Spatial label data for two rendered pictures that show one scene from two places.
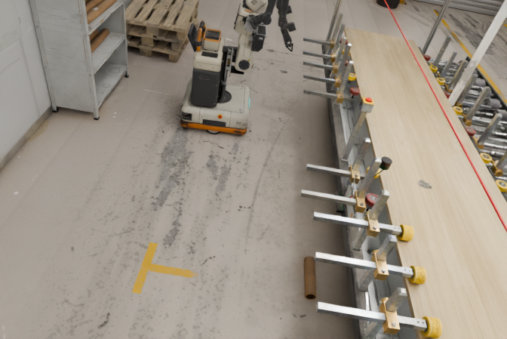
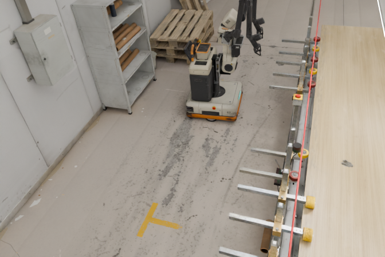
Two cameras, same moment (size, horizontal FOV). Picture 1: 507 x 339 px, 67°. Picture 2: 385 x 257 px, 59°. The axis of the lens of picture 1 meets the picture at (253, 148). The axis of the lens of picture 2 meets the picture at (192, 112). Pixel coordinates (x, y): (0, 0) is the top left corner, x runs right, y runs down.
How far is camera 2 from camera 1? 94 cm
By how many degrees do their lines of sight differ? 19
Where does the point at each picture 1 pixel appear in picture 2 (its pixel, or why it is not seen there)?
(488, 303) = not seen: outside the picture
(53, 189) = (97, 163)
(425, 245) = (327, 212)
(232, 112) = (223, 104)
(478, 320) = not seen: outside the picture
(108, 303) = (121, 241)
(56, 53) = (100, 71)
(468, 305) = not seen: outside the picture
